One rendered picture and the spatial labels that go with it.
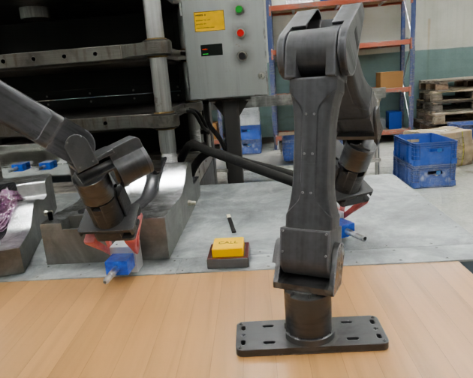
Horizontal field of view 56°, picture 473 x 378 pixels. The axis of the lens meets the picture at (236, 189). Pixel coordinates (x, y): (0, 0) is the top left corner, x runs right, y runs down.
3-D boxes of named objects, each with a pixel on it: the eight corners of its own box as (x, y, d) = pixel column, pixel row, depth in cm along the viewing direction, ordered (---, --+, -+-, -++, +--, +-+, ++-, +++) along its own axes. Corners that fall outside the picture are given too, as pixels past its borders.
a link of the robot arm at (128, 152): (143, 167, 83) (115, 107, 79) (159, 175, 76) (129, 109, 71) (85, 197, 79) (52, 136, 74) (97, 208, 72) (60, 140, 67)
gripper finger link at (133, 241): (117, 238, 90) (102, 206, 83) (152, 237, 89) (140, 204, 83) (109, 266, 85) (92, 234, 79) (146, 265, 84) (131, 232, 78)
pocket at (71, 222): (87, 238, 92) (84, 221, 91) (62, 240, 92) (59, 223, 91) (95, 231, 96) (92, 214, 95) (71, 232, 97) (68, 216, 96)
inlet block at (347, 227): (375, 248, 89) (375, 223, 88) (354, 254, 87) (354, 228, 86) (334, 230, 101) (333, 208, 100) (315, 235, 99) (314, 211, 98)
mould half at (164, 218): (169, 259, 92) (161, 196, 89) (46, 265, 94) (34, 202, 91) (200, 194, 140) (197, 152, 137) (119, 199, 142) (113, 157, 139)
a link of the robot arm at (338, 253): (282, 232, 64) (266, 247, 59) (344, 238, 60) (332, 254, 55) (284, 273, 65) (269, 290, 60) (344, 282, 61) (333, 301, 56)
